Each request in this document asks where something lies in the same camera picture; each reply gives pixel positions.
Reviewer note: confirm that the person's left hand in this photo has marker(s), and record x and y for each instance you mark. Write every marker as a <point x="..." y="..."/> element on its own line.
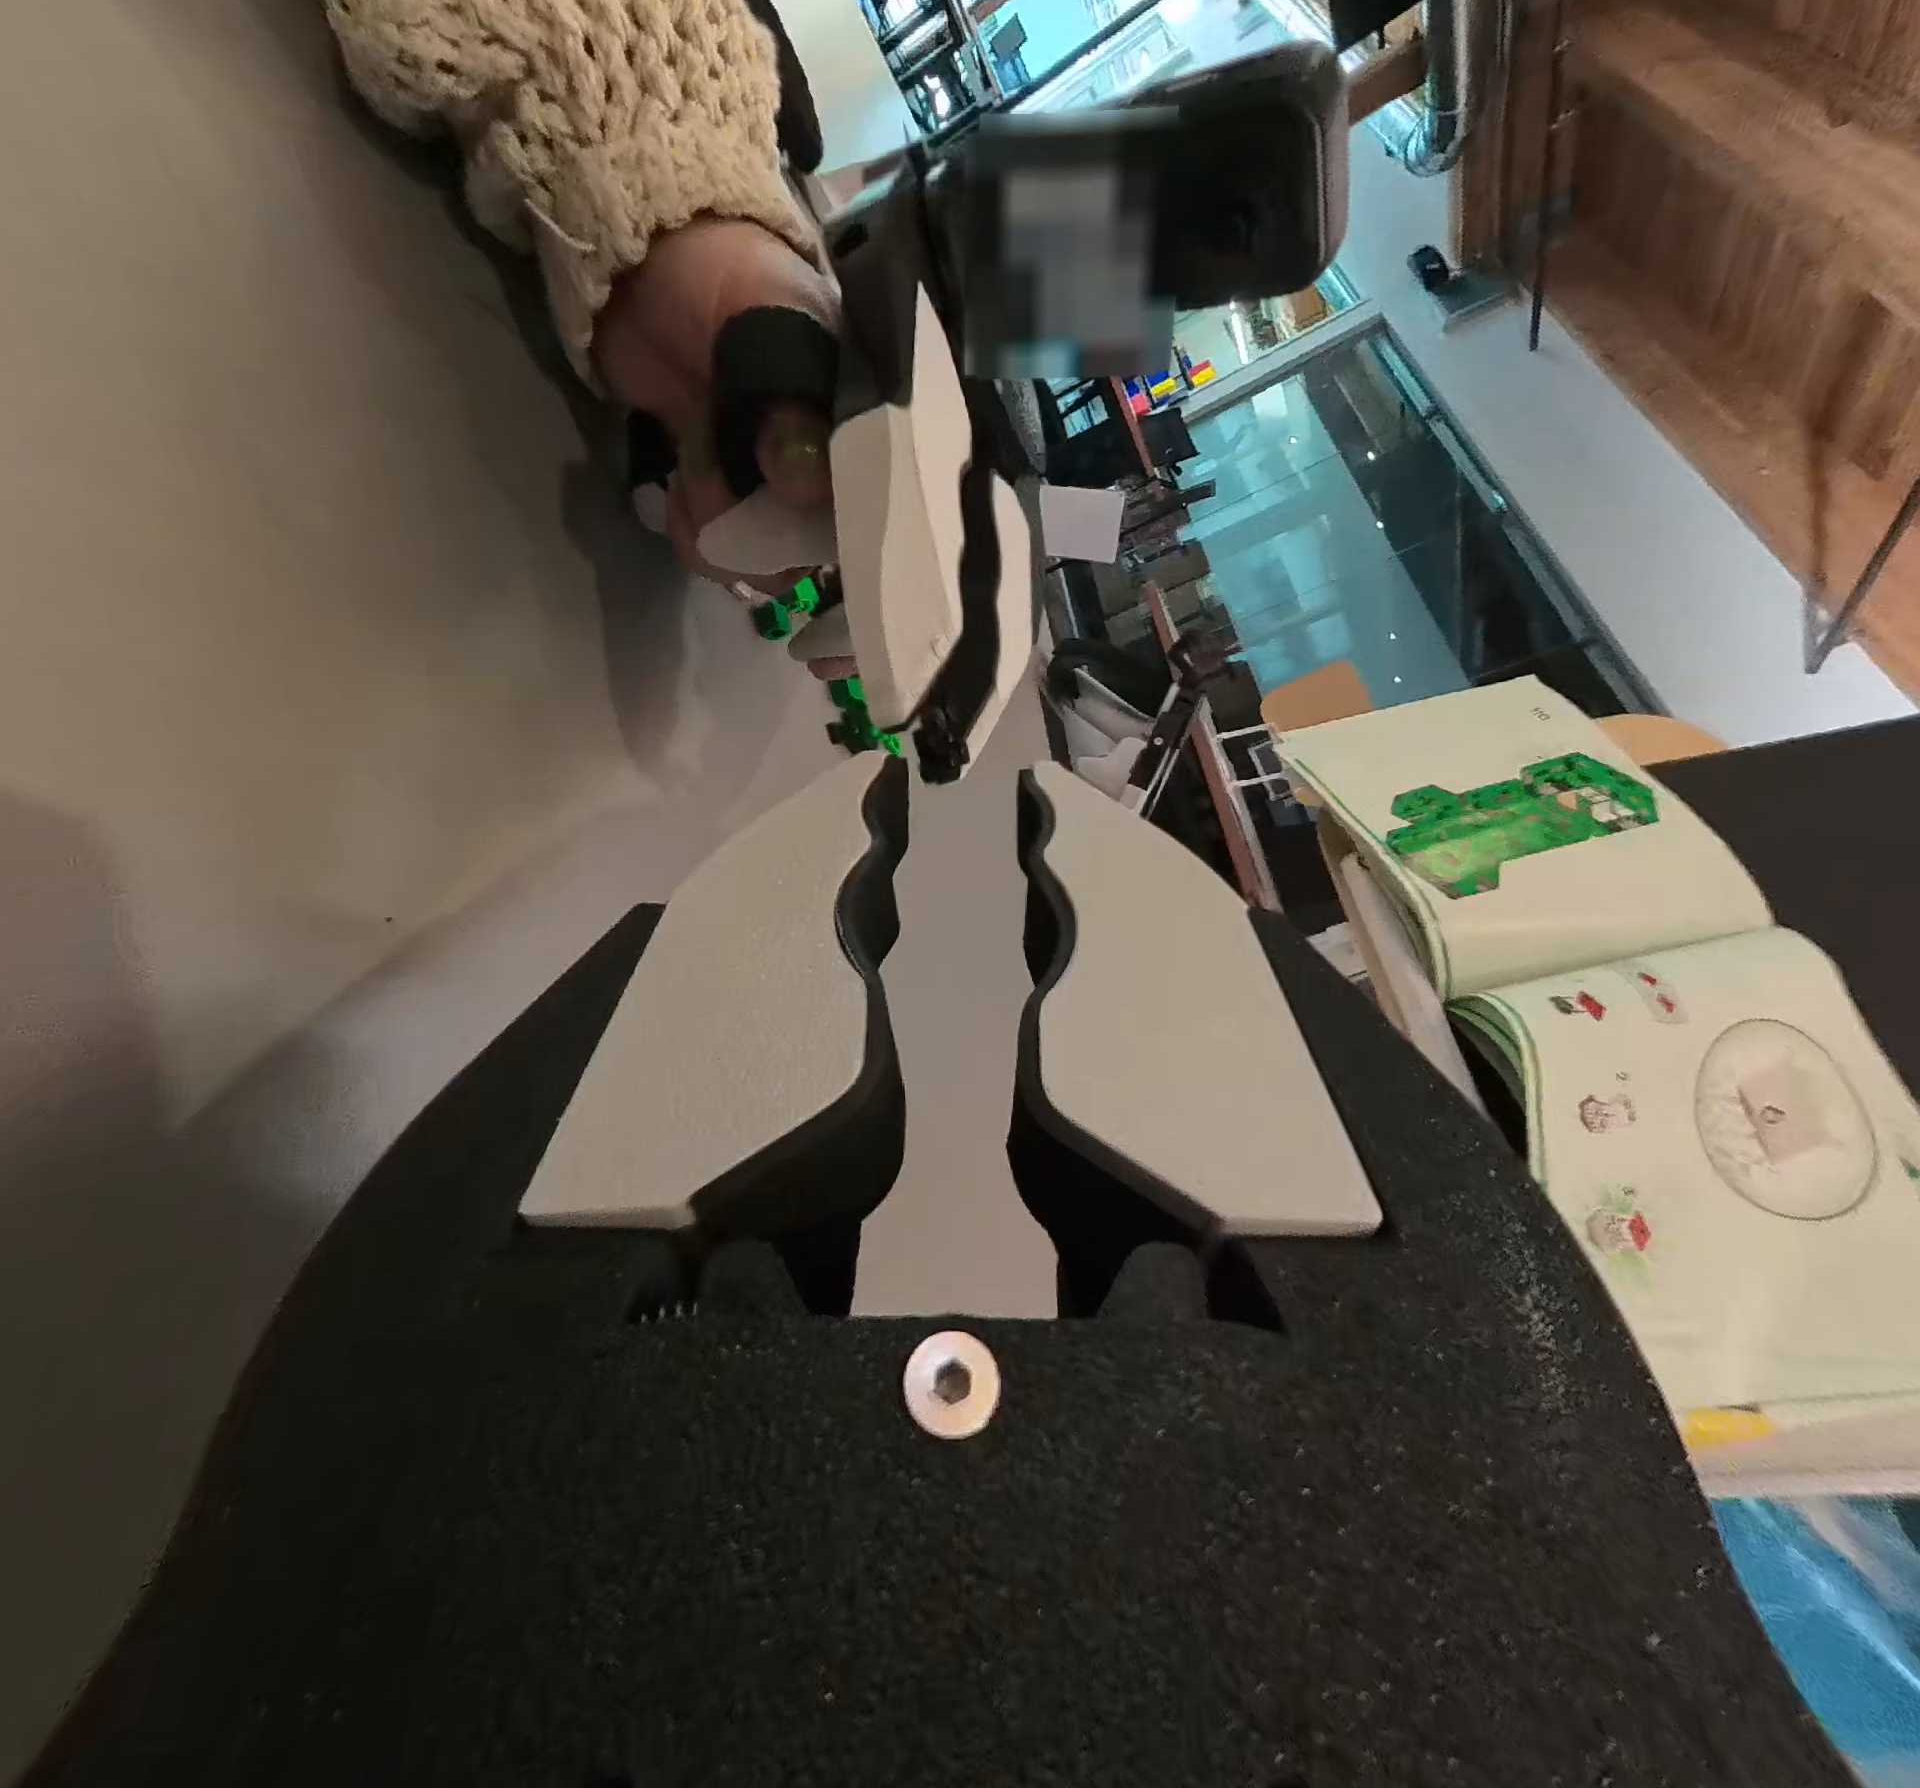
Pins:
<point x="659" y="332"/>

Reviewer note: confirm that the large black board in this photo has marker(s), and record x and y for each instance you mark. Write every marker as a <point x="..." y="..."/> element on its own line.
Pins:
<point x="1829" y="829"/>

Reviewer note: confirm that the small black security camera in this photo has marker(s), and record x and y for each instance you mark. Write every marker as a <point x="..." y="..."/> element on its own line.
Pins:
<point x="1431" y="271"/>

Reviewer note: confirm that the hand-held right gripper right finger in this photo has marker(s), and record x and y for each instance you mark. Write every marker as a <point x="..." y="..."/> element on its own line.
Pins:
<point x="1199" y="1053"/>

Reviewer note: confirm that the colourful storage bins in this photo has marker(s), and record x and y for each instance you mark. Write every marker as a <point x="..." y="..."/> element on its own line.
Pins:
<point x="1171" y="385"/>

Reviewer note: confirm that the white card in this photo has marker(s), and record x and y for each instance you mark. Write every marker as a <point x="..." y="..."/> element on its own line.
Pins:
<point x="1079" y="527"/>

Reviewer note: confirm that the person's left forearm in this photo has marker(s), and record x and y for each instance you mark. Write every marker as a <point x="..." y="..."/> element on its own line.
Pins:
<point x="494" y="48"/>

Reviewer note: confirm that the pile of lego bricks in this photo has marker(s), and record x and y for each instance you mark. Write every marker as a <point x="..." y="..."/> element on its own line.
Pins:
<point x="864" y="724"/>

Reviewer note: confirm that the open lego instruction book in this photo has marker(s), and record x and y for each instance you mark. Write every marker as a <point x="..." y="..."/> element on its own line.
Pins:
<point x="1651" y="1068"/>

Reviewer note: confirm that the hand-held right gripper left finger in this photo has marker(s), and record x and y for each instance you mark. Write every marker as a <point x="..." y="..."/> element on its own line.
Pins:
<point x="719" y="1040"/>

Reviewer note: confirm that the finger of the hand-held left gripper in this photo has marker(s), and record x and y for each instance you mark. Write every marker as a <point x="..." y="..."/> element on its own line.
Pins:
<point x="1021" y="588"/>
<point x="901" y="542"/>

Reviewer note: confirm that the silver ventilation duct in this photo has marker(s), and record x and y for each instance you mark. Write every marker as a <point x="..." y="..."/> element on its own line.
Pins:
<point x="1448" y="19"/>

